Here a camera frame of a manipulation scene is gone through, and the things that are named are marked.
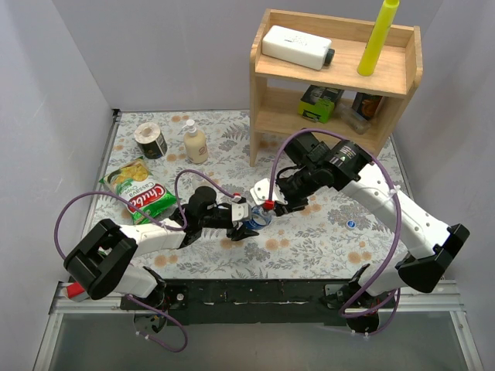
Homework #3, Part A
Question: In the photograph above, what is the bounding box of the purple cable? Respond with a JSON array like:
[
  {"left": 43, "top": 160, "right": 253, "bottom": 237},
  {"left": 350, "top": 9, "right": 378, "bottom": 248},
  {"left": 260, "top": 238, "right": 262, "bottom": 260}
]
[
  {"left": 53, "top": 168, "right": 243, "bottom": 353},
  {"left": 268, "top": 129, "right": 403, "bottom": 336}
]

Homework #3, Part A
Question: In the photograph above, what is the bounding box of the blue label water bottle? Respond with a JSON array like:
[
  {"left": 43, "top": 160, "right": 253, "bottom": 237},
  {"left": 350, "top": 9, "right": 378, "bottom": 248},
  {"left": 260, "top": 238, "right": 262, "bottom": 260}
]
[{"left": 243, "top": 206, "right": 271, "bottom": 230}]

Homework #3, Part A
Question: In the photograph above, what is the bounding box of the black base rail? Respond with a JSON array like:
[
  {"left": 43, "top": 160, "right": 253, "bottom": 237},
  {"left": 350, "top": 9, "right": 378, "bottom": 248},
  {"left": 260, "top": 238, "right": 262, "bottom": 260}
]
[{"left": 119, "top": 277, "right": 395, "bottom": 328}]

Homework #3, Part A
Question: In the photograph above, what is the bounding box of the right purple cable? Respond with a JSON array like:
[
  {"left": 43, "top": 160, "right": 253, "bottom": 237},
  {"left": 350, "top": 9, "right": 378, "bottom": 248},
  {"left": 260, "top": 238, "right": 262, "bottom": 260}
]
[{"left": 268, "top": 129, "right": 403, "bottom": 336}]

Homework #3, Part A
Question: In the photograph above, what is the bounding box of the beige pump soap bottle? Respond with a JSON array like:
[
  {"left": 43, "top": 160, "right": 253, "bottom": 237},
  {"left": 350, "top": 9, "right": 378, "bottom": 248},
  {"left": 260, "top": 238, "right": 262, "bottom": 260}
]
[{"left": 183, "top": 119, "right": 208, "bottom": 164}]

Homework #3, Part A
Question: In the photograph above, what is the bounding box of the yellow plastic tube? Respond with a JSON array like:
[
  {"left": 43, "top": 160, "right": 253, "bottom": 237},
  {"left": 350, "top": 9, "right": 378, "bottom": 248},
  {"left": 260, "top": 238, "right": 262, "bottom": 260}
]
[{"left": 357, "top": 0, "right": 400, "bottom": 77}]

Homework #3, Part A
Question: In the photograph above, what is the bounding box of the white rectangular plastic jug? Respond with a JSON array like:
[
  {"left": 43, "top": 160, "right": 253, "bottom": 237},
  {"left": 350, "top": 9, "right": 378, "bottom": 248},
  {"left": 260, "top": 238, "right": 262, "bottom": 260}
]
[{"left": 261, "top": 26, "right": 335, "bottom": 70}]

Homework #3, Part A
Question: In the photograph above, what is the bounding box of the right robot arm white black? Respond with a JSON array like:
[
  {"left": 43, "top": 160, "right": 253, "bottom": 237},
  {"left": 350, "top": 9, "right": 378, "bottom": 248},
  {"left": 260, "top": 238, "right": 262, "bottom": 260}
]
[{"left": 270, "top": 128, "right": 469, "bottom": 308}]

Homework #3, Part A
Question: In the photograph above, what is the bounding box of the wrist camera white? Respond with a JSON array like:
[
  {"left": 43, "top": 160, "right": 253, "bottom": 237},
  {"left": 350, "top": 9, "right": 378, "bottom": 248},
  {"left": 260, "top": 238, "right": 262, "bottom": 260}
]
[
  {"left": 230, "top": 194, "right": 251, "bottom": 223},
  {"left": 250, "top": 178, "right": 285, "bottom": 206}
]

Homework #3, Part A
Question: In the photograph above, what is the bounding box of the clear bottle on shelf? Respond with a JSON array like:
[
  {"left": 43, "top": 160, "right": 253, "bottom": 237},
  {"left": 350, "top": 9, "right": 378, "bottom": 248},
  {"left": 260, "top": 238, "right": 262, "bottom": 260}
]
[{"left": 339, "top": 104, "right": 370, "bottom": 134}]

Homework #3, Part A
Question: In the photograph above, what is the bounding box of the aluminium frame rail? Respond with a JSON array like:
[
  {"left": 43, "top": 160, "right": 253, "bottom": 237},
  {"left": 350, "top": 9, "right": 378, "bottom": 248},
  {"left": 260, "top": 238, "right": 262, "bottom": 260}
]
[{"left": 49, "top": 280, "right": 466, "bottom": 314}]

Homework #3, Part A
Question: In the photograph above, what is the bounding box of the green Chuba cassava chips bag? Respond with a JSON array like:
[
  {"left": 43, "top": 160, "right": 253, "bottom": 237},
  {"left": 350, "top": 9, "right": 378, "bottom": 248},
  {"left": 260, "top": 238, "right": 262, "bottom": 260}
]
[{"left": 100, "top": 157, "right": 176, "bottom": 225}]

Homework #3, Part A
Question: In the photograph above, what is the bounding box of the clear empty plastic bottle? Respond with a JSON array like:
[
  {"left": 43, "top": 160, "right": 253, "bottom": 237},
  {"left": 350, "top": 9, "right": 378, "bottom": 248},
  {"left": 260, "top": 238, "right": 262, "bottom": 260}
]
[{"left": 191, "top": 168, "right": 211, "bottom": 189}]

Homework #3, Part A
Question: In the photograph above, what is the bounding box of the wooden two-tier shelf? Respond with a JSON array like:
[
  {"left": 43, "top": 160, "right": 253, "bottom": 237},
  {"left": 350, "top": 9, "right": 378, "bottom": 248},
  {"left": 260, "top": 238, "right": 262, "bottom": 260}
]
[{"left": 250, "top": 9, "right": 423, "bottom": 165}]

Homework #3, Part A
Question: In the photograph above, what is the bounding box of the green black small box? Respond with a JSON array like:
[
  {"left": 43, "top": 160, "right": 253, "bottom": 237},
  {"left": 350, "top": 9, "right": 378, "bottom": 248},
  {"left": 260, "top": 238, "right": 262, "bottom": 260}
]
[{"left": 298, "top": 85, "right": 344, "bottom": 124}]

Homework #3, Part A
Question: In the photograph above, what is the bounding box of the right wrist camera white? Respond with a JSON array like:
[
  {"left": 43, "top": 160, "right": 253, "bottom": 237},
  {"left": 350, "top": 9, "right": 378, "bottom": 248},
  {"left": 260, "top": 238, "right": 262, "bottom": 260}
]
[{"left": 250, "top": 178, "right": 285, "bottom": 206}]

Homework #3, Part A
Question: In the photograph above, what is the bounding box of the floral patterned table mat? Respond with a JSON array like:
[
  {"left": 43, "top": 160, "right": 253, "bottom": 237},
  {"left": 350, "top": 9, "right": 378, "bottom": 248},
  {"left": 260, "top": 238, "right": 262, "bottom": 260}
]
[{"left": 106, "top": 111, "right": 393, "bottom": 279}]

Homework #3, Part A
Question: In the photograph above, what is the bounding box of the red white small carton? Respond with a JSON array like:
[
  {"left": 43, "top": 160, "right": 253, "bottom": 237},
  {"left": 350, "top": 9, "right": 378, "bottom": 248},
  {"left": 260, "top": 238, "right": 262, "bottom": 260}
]
[{"left": 63, "top": 282, "right": 90, "bottom": 302}]

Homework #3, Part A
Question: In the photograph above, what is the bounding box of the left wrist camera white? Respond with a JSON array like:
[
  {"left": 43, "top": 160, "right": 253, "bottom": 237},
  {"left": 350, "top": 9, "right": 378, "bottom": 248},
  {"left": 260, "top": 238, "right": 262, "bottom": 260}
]
[{"left": 230, "top": 194, "right": 251, "bottom": 223}]

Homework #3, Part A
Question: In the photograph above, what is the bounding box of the black orange small box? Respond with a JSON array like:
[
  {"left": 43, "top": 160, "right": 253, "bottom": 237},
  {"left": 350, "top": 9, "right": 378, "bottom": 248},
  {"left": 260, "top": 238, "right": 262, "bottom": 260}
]
[{"left": 351, "top": 92, "right": 383, "bottom": 121}]

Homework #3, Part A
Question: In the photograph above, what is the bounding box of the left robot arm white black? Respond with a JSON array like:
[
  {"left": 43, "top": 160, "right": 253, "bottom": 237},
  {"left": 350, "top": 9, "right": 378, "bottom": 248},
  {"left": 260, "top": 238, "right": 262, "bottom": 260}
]
[{"left": 63, "top": 186, "right": 258, "bottom": 309}]

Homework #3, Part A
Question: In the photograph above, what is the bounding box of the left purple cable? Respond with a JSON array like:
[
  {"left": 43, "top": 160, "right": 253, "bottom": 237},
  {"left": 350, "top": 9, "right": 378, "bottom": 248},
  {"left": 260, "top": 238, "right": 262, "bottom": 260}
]
[{"left": 53, "top": 168, "right": 243, "bottom": 353}]

